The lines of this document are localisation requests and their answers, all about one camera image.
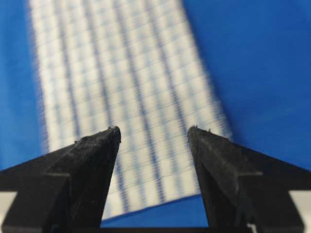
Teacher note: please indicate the blue table cloth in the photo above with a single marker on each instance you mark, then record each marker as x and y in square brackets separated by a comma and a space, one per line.
[257, 54]

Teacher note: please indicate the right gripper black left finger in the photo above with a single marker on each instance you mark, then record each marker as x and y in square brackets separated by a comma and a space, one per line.
[61, 191]

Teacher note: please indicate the white blue-striped towel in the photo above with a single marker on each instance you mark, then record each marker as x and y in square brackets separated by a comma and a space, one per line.
[133, 64]

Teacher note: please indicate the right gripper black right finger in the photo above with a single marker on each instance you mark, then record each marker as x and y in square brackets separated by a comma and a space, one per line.
[245, 191]

